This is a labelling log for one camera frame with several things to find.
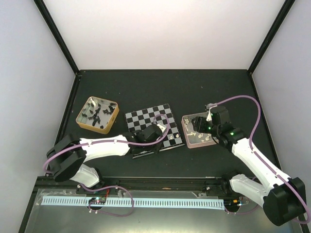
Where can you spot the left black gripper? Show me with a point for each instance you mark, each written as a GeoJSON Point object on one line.
{"type": "Point", "coordinates": [156, 149]}

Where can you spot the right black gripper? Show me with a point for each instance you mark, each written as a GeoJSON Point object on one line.
{"type": "Point", "coordinates": [198, 125]}

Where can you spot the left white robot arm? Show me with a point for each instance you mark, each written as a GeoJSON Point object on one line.
{"type": "Point", "coordinates": [66, 160]}

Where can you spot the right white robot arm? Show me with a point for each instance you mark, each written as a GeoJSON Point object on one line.
{"type": "Point", "coordinates": [281, 197]}

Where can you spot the small circuit board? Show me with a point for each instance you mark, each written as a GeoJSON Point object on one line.
{"type": "Point", "coordinates": [97, 200]}

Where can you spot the pink tin box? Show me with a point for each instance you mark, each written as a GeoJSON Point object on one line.
{"type": "Point", "coordinates": [192, 137]}

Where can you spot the gold tin box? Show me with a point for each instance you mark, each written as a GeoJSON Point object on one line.
{"type": "Point", "coordinates": [98, 115]}

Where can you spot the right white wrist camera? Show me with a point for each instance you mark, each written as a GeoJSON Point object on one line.
{"type": "Point", "coordinates": [208, 109]}

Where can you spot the black aluminium frame rail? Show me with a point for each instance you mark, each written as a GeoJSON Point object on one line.
{"type": "Point", "coordinates": [211, 186]}

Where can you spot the white slotted cable duct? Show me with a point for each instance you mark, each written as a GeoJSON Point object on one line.
{"type": "Point", "coordinates": [136, 202]}

